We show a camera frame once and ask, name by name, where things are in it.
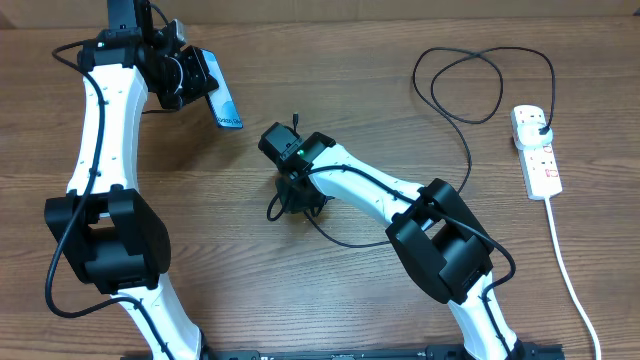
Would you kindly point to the white USB charger plug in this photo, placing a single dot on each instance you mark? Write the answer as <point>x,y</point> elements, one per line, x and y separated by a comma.
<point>530,136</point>

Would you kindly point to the white power strip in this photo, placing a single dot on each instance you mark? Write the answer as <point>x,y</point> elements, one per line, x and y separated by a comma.
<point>539,166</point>

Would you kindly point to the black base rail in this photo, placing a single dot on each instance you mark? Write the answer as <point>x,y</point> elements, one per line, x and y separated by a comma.
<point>528,351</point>

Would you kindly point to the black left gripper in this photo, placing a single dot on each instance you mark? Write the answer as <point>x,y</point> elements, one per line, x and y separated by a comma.
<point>201,79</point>

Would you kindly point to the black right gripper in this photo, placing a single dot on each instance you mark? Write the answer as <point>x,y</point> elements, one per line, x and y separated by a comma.
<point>295,204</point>

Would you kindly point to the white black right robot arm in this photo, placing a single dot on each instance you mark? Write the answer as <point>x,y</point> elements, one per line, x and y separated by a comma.
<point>440,243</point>

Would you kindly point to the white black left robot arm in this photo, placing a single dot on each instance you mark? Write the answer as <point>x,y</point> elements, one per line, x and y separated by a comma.
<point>103,227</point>

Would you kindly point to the blue Galaxy smartphone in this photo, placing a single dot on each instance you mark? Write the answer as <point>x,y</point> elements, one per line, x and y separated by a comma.
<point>220,100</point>

